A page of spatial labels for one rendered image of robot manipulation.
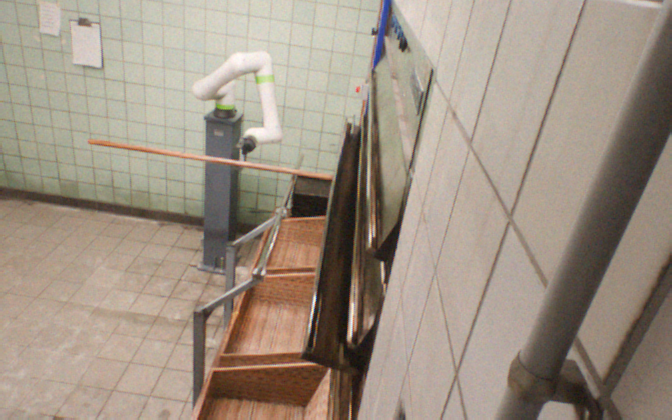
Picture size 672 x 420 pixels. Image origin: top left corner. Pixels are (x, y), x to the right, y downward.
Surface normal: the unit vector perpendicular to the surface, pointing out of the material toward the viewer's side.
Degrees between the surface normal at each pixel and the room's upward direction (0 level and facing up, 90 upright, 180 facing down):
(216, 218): 90
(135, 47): 90
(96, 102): 90
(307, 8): 90
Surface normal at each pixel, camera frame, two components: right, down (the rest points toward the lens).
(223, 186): -0.14, 0.43
